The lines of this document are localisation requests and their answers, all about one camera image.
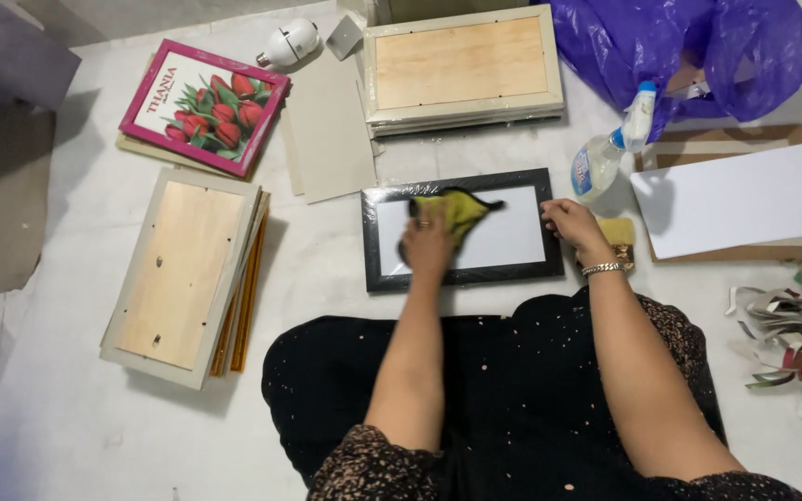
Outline yellow cleaning cloth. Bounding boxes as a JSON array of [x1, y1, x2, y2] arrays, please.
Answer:
[[409, 188, 506, 250]]

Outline stacked cream frames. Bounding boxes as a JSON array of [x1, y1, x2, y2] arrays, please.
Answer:
[[368, 106, 566, 140]]

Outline white paper sheet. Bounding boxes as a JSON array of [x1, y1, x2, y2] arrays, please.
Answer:
[[630, 142, 802, 260]]

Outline black picture frame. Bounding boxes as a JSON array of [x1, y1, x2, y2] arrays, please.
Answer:
[[361, 167, 565, 293]]

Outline beige frame under pink frame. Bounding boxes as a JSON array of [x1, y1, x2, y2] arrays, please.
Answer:
[[116, 132, 235, 178]]

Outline cream frame with plywood back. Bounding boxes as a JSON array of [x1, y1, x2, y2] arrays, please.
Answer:
[[99, 167, 263, 391], [363, 4, 565, 126]]

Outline brown cardboard sheet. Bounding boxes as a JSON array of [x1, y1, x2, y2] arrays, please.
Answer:
[[634, 124, 802, 264]]

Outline person's left hand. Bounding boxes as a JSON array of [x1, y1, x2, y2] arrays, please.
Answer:
[[400, 199, 458, 279]]

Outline wooden-handled brush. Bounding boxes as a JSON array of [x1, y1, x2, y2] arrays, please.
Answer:
[[576, 217, 636, 271]]

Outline grey cardboard sheets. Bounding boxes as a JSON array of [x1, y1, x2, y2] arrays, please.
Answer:
[[280, 49, 380, 205]]

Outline white bulb camera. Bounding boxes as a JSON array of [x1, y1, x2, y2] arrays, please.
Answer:
[[256, 18, 322, 69]]

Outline grey board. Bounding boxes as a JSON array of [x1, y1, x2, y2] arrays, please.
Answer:
[[0, 0, 82, 112]]

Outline pink frame with tulip picture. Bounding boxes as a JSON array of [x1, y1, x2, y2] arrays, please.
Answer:
[[118, 39, 292, 179]]

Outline clear spray bottle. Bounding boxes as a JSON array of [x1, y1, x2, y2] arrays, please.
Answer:
[[571, 81, 658, 204]]

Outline gold picture frame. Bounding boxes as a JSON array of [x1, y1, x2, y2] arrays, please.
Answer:
[[209, 292, 240, 379], [230, 209, 270, 374]]

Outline heap of paper strips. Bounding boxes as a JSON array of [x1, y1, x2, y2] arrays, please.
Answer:
[[724, 285, 802, 420]]

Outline person's black speckled dress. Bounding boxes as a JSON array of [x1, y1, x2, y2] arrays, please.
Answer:
[[262, 287, 802, 501]]

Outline white floor sheet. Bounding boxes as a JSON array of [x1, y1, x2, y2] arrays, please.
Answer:
[[0, 0, 802, 501]]

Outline small grey card piece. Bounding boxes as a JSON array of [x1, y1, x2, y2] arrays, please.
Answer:
[[324, 15, 364, 61]]

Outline purple plastic bag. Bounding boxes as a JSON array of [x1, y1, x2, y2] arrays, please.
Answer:
[[530, 0, 802, 143]]

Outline person's right hand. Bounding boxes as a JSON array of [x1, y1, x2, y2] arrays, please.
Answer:
[[542, 199, 616, 270]]

